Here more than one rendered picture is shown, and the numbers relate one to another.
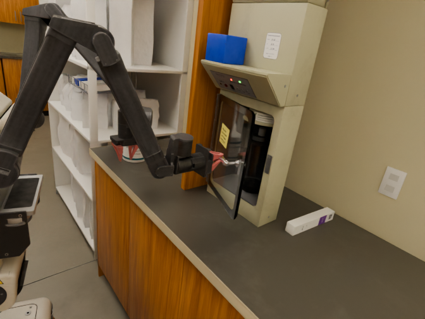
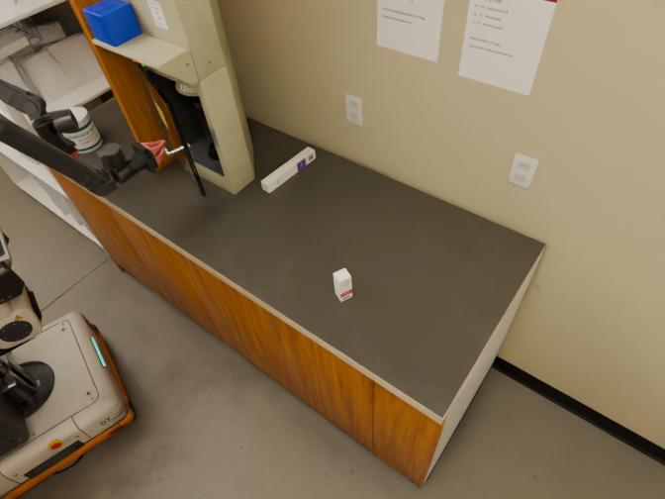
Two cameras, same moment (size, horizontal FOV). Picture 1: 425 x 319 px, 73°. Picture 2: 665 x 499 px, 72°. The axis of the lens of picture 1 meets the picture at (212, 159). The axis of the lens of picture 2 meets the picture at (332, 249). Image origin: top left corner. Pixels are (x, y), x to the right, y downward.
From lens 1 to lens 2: 79 cm
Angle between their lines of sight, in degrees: 28
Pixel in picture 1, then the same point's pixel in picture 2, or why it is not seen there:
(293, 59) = (183, 33)
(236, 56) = (127, 30)
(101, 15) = not seen: outside the picture
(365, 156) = (327, 84)
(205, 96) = (124, 68)
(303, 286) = (271, 242)
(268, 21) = not seen: outside the picture
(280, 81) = (178, 64)
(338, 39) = not seen: outside the picture
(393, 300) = (347, 230)
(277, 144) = (213, 117)
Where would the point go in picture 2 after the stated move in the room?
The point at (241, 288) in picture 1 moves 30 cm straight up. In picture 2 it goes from (217, 260) to (189, 196)
